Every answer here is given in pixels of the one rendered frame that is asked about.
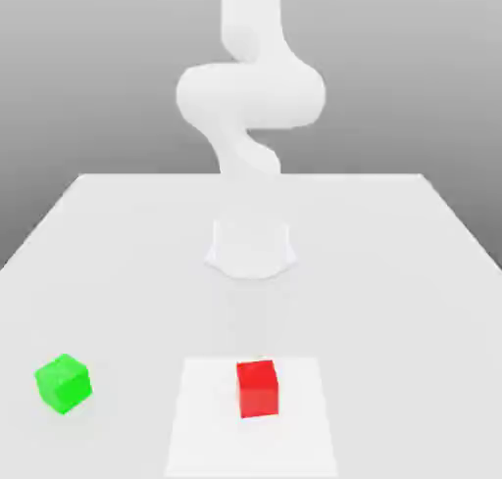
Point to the small green cube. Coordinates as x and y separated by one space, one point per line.
62 385

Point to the small red cube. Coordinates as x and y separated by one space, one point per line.
257 389

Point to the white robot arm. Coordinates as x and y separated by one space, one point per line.
251 95

